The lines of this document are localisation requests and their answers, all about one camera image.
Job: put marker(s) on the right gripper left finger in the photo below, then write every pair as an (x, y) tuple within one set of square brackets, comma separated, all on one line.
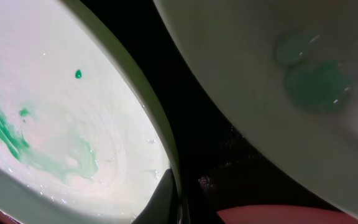
[(162, 208)]

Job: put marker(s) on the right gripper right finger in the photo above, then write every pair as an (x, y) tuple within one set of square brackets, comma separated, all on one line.
[(186, 211)]

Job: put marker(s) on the mint green plate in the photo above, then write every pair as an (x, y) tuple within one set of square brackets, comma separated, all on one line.
[(83, 136), (285, 74)]

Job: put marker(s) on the round black serving tray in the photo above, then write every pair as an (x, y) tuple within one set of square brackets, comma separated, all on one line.
[(219, 168)]

